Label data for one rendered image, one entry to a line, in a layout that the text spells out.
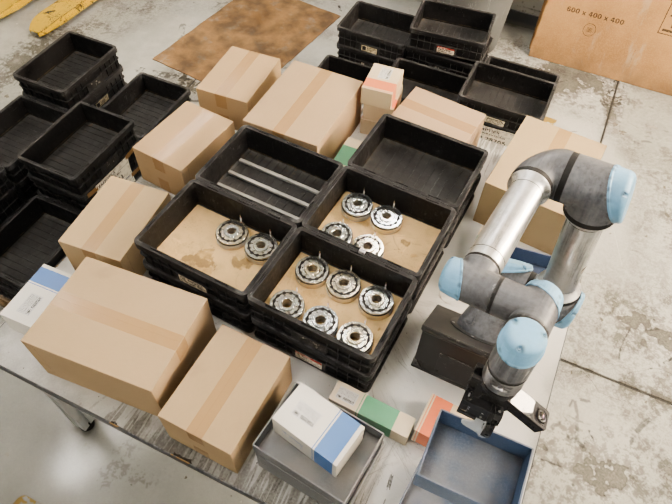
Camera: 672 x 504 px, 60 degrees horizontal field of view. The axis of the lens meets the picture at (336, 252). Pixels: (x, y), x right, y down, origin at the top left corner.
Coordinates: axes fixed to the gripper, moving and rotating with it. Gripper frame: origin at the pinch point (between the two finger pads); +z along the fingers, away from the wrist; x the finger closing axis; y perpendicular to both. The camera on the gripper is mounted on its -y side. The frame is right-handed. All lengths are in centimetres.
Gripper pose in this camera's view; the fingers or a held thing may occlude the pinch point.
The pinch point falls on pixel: (485, 431)
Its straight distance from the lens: 132.0
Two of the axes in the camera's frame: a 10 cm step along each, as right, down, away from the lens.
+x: -4.4, 6.6, -6.1
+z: -0.6, 6.6, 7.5
